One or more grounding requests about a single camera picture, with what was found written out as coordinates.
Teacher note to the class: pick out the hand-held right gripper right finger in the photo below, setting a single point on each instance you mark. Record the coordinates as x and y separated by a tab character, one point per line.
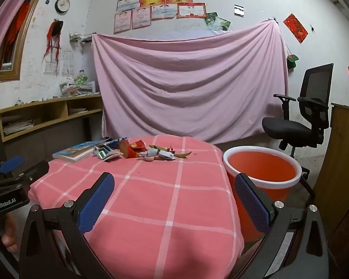
251	203

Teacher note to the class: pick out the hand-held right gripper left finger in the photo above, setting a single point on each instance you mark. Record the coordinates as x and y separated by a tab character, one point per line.
97	203

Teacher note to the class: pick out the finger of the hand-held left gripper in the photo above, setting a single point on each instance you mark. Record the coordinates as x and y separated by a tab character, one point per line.
35	170
11	163

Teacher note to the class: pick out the red bucket with white rim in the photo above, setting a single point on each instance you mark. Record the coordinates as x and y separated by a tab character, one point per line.
261	165

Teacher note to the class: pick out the white toothpaste box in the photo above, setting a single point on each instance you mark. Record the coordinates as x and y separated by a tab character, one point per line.
104	152

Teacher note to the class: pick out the red packet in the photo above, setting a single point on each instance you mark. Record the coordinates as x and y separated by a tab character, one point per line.
133	148

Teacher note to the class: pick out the white wrapper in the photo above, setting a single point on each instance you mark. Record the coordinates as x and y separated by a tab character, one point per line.
155	154

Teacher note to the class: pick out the green leafy stalk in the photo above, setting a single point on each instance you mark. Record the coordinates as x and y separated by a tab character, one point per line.
181	154

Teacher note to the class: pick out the person's left hand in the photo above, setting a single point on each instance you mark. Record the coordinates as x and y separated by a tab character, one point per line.
10	235

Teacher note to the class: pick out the colourful book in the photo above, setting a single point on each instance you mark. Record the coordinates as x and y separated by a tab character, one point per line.
75	151

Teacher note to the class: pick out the wooden shelf unit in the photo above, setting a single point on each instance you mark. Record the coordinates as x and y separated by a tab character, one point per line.
46	113

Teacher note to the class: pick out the blue packet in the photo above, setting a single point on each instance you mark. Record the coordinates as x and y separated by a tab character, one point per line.
116	143

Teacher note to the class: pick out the pink checkered tablecloth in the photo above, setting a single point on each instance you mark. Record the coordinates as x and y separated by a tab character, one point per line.
163	197

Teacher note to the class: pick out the black office chair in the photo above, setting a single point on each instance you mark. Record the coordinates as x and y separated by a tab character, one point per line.
288	128

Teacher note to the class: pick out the stack of books and papers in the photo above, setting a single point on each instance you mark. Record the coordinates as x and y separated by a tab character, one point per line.
75	89

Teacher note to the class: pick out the wooden cabinet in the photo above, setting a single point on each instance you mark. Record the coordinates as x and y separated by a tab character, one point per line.
343	157

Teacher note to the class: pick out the glass jar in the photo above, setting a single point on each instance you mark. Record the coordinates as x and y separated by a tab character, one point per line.
82	77

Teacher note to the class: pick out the red tassel ornament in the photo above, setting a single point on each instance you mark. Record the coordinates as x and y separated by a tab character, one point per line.
53	37

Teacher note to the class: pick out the pink hanging sheet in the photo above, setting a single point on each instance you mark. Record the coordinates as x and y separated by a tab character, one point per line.
186	87

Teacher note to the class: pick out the pink curtain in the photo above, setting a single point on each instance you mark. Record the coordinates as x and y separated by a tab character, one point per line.
5	20

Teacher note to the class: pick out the green hanging ornament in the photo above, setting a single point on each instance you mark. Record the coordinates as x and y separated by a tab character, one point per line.
292	60

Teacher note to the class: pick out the green photo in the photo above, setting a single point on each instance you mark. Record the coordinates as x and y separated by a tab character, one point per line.
211	19
223	24

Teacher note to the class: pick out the wooden window frame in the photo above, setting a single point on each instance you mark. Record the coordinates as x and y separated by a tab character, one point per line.
16	64

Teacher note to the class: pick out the paper wall calendar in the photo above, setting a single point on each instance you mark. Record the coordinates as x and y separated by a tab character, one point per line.
59	63

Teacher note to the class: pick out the metal wall rack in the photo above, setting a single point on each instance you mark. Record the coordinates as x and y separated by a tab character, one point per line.
80	37

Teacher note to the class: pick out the round wall clock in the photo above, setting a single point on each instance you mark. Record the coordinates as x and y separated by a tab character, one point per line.
62	5

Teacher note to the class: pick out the red paper wall decoration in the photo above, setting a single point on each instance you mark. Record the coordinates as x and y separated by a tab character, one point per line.
295	27

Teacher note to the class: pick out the small wall mirror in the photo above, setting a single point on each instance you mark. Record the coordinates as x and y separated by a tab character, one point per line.
239	10

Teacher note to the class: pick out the group of wall certificates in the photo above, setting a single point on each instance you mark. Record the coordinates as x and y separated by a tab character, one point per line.
163	3

